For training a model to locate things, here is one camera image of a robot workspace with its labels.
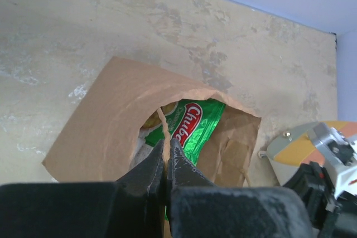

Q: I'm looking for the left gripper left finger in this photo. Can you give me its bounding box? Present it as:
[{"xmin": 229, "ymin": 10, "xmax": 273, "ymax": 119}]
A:
[{"xmin": 1, "ymin": 142, "xmax": 165, "ymax": 237}]

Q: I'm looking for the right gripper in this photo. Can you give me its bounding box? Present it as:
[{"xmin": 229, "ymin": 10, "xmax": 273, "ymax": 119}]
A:
[{"xmin": 284, "ymin": 123, "xmax": 356, "ymax": 237}]

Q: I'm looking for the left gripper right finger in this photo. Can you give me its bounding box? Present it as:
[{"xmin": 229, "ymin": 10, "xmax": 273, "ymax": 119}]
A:
[{"xmin": 167, "ymin": 138, "xmax": 314, "ymax": 237}]

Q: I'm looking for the brown paper bag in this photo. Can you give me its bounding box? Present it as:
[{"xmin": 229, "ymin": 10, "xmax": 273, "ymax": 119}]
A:
[{"xmin": 43, "ymin": 57, "xmax": 261, "ymax": 185}]

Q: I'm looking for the green Chuba cassava chips bag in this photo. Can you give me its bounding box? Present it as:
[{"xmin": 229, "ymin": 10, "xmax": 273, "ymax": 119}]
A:
[{"xmin": 130, "ymin": 99, "xmax": 226, "ymax": 168}]

